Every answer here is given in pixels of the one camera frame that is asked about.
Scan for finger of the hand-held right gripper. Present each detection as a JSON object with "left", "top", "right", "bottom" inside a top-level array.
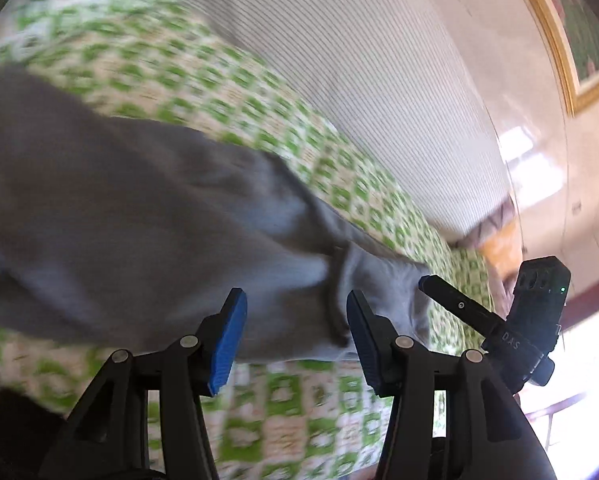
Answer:
[{"left": 418, "top": 275, "right": 506, "bottom": 340}]

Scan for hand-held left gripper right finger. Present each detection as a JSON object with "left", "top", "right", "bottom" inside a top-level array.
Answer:
[{"left": 346, "top": 290, "right": 560, "bottom": 480}]

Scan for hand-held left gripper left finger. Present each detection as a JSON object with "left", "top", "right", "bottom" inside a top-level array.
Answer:
[{"left": 39, "top": 287, "right": 248, "bottom": 480}]

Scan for grey pants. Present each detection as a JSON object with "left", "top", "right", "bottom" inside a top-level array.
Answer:
[{"left": 0, "top": 64, "right": 434, "bottom": 363}]

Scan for orange pillow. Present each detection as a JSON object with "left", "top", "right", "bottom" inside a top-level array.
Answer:
[{"left": 478, "top": 232, "right": 524, "bottom": 273}]

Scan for purple striped pillow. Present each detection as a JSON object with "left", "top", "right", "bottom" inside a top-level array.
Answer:
[{"left": 452, "top": 199, "right": 519, "bottom": 252}]

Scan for green checked printed bed quilt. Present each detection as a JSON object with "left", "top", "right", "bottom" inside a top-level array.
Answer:
[{"left": 0, "top": 0, "right": 496, "bottom": 480}]

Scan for person's dark clothing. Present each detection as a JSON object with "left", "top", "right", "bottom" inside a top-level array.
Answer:
[{"left": 0, "top": 389, "right": 74, "bottom": 480}]

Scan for white striped folded duvet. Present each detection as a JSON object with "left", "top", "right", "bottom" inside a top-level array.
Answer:
[{"left": 182, "top": 0, "right": 515, "bottom": 241}]

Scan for gold framed wall picture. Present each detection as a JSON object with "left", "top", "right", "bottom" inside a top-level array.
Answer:
[{"left": 502, "top": 0, "right": 599, "bottom": 118}]

